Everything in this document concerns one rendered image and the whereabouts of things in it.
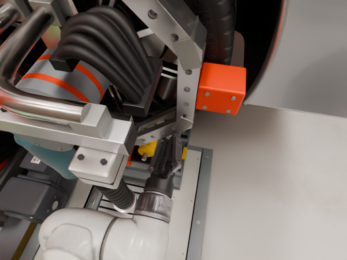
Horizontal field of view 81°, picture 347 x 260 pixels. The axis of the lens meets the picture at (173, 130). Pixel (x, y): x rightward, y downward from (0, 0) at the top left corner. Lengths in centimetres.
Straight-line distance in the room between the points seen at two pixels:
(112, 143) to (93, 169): 4
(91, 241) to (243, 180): 97
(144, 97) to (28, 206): 75
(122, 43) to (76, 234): 40
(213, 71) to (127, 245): 39
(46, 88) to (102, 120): 20
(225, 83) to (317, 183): 115
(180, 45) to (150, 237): 38
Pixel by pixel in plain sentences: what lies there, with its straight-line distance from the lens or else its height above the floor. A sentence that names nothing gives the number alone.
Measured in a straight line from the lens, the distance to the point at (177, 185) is 104.
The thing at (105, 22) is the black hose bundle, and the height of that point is 104.
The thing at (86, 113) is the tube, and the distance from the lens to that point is 22.
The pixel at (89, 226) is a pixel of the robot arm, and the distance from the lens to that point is 52.
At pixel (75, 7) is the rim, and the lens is 52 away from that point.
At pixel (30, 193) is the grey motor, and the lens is 95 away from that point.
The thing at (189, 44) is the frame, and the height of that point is 97.
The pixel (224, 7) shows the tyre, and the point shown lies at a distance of 41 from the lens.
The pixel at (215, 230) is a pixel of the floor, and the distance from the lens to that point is 119.
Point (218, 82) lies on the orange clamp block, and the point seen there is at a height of 88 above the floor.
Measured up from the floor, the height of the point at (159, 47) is 81.
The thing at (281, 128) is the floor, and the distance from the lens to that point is 157.
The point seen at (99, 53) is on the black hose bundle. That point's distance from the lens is 24.
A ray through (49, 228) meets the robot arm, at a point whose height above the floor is 68.
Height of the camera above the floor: 117
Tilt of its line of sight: 58 degrees down
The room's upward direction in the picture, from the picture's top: straight up
